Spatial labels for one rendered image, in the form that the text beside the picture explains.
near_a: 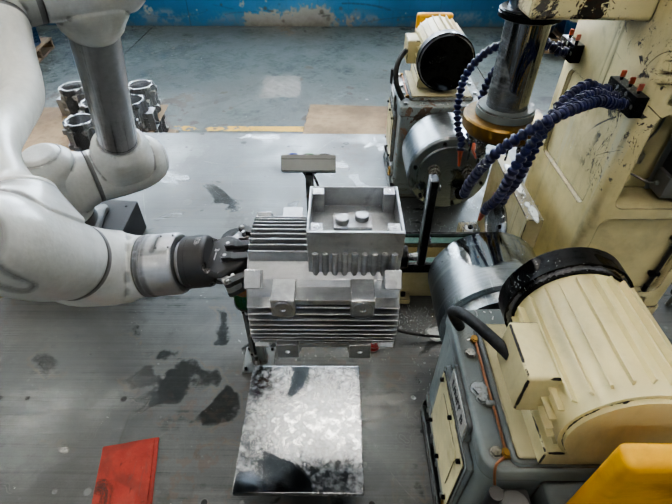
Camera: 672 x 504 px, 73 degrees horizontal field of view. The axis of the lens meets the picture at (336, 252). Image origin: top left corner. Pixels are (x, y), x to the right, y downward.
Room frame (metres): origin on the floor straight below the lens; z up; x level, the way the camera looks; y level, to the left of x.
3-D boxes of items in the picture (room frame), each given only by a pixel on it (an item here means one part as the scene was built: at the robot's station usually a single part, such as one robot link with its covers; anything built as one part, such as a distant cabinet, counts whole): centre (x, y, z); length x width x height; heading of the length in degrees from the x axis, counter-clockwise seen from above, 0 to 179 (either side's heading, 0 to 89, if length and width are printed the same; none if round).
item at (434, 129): (1.33, -0.35, 1.04); 0.37 x 0.25 x 0.25; 0
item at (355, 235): (0.47, -0.02, 1.41); 0.12 x 0.11 x 0.07; 90
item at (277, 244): (0.47, 0.02, 1.32); 0.20 x 0.19 x 0.19; 90
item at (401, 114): (1.58, -0.35, 0.99); 0.35 x 0.31 x 0.37; 0
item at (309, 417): (0.45, 0.07, 0.86); 0.27 x 0.24 x 0.12; 0
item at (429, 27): (1.62, -0.32, 1.16); 0.33 x 0.26 x 0.42; 0
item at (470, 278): (0.65, -0.34, 1.04); 0.41 x 0.25 x 0.25; 0
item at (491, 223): (0.98, -0.44, 1.02); 0.15 x 0.02 x 0.15; 0
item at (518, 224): (0.98, -0.50, 0.97); 0.30 x 0.11 x 0.34; 0
